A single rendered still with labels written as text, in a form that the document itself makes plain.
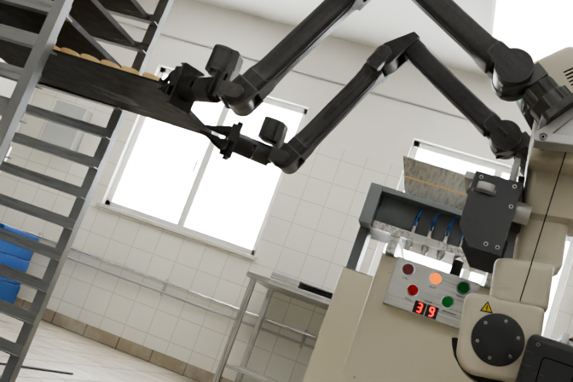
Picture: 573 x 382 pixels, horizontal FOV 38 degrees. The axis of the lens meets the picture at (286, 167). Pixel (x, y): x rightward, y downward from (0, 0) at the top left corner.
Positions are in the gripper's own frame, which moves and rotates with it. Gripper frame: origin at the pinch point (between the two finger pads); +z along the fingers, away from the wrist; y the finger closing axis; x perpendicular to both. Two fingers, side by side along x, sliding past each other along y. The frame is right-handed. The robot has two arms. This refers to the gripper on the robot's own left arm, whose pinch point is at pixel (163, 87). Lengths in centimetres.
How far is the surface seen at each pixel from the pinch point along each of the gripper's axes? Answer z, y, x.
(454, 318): -31, -23, -95
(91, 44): 31.7, 8.8, 4.4
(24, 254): 446, -50, -230
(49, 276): 43, -50, -17
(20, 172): 61, -26, -6
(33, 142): 61, -17, -6
